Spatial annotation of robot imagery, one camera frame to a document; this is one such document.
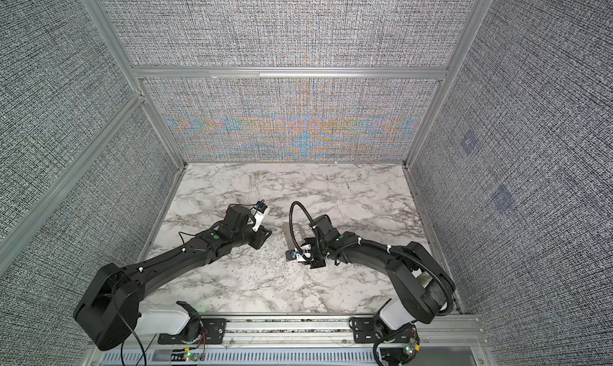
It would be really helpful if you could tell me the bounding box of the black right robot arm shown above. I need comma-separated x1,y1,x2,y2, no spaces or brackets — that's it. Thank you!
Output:
286,215,456,334

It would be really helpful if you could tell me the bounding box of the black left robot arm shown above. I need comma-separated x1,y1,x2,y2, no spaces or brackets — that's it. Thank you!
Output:
73,201,271,351

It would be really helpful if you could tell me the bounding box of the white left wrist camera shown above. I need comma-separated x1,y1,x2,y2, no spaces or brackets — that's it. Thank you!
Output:
252,200,269,232

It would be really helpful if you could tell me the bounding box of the black corrugated right cable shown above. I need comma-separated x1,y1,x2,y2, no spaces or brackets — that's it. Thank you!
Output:
288,201,456,366

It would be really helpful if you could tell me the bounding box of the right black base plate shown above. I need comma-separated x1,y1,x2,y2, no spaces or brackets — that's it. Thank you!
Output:
348,316,417,344

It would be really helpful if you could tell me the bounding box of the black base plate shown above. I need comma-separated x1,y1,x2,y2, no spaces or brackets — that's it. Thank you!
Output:
157,318,228,346
348,316,417,344

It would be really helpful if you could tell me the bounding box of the slotted grey cable duct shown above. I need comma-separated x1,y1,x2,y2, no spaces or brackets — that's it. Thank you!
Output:
100,348,376,365

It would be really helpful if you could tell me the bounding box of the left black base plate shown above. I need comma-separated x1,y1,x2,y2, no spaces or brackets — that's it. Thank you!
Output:
157,318,228,346

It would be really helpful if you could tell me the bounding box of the aluminium front rail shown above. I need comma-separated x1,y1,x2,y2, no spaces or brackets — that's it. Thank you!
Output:
139,314,491,349

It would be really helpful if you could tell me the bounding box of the aluminium enclosure frame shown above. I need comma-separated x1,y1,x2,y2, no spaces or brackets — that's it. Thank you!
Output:
1,0,477,321

